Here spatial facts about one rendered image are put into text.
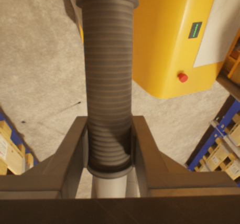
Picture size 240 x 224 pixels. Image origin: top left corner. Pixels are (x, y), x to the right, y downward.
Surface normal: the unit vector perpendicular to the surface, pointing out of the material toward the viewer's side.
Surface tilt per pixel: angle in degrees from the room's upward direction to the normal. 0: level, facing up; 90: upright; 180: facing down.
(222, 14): 0
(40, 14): 0
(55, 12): 0
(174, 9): 45
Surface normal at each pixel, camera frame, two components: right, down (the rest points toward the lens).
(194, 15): 0.30, 0.69
